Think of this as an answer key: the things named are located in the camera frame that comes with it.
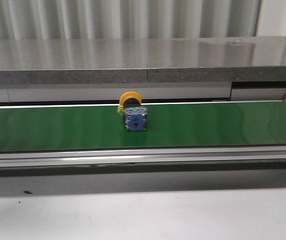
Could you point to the green conveyor belt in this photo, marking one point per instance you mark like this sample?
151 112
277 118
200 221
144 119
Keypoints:
168 125

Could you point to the yellow mushroom push button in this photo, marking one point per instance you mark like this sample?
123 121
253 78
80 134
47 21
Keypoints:
133 112

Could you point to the grey speckled stone counter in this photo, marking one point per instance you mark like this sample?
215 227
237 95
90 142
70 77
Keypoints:
145 61

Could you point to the white pleated curtain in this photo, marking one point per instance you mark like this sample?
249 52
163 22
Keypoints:
144 19

